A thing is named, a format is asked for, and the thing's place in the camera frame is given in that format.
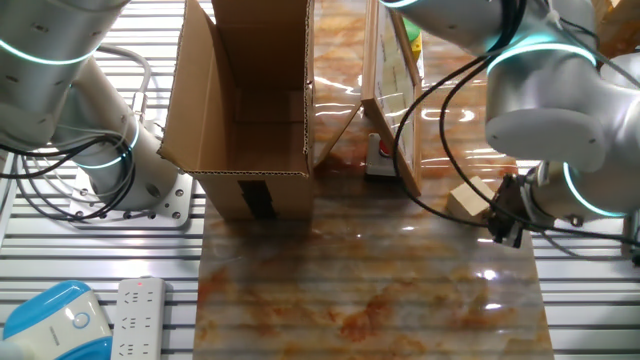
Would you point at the orange marble pattern mat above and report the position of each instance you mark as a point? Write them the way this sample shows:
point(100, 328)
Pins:
point(375, 280)

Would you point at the blue white device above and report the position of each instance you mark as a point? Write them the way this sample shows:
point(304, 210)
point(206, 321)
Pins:
point(50, 325)

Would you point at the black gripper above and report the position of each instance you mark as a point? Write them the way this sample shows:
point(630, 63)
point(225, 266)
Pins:
point(512, 200)

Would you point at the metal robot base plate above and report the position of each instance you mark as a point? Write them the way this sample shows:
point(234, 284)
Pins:
point(175, 205)

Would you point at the yellow box green button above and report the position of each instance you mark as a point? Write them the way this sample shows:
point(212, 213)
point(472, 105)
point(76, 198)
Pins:
point(413, 30)

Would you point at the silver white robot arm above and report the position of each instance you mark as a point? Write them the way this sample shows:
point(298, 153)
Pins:
point(540, 90)

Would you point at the white power strip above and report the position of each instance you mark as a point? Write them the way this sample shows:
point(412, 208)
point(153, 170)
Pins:
point(138, 320)

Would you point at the red emergency stop button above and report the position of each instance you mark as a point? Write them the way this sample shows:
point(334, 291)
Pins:
point(380, 165)

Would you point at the open cardboard box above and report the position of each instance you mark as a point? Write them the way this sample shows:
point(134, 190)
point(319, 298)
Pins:
point(200, 125)

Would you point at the wooden picture frame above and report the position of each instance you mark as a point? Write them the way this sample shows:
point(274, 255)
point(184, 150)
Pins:
point(369, 60)

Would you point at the light wooden block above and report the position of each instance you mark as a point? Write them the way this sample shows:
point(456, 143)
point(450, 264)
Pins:
point(467, 200)

